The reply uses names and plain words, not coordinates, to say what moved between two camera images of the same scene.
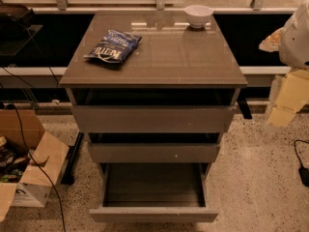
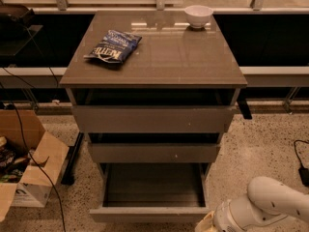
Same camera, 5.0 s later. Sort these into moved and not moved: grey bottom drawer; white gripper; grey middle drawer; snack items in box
Moved: white gripper
Not moved: grey bottom drawer; snack items in box; grey middle drawer
